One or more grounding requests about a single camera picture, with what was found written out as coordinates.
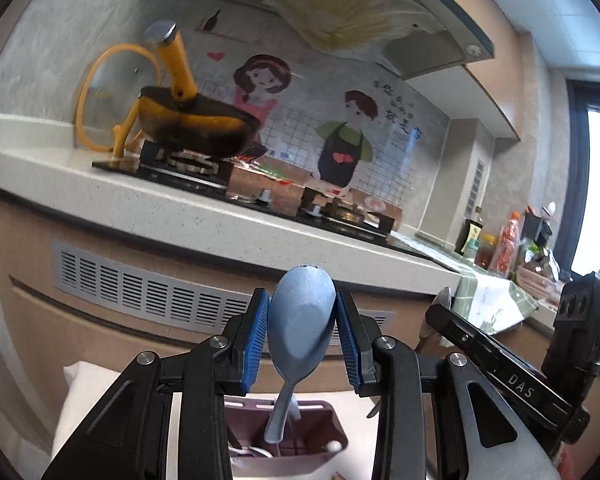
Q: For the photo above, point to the glass lid with yellow rim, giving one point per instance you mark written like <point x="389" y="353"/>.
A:
<point x="105" y="100"/>

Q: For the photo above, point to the cartoon wall sticker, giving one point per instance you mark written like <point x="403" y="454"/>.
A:
<point x="340" y="145"/>

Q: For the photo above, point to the white wall vent panel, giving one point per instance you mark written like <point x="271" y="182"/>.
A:
<point x="476" y="185"/>

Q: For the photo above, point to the green checked towel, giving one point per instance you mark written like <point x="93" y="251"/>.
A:
<point x="485" y="295"/>

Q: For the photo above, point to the long grey vent grille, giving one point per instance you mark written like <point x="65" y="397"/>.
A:
<point x="145" y="290"/>

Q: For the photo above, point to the yellow lid stand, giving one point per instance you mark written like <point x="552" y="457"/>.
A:
<point x="122" y="135"/>

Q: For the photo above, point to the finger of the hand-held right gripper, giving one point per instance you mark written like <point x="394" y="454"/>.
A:
<point x="455" y="327"/>

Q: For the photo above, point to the pale plastic rice spoon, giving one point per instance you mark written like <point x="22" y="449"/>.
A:
<point x="300" y="320"/>

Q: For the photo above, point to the kitchen counter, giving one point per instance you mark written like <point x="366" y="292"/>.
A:
<point x="80" y="185"/>

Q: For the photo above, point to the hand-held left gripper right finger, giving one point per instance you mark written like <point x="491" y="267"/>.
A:
<point x="347" y="340"/>

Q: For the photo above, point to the range hood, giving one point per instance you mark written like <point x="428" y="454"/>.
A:
<point x="380" y="20"/>

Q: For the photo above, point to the black box holder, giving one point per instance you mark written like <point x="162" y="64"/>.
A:
<point x="535" y="227"/>

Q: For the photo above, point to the black gas stove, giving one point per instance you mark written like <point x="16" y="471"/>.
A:
<point x="260" y="205"/>

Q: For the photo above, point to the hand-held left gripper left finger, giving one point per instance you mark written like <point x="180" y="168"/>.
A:
<point x="257" y="340"/>

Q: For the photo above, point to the dark sauce bottle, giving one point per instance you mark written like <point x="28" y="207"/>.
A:
<point x="470" y="232"/>

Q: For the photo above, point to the maroon plastic utensil holder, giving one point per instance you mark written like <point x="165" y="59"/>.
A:
<point x="325" y="415"/>

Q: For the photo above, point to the window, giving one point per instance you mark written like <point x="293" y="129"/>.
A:
<point x="597" y="185"/>

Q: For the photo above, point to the small orange bottle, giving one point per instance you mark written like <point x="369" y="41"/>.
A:
<point x="485" y="252"/>

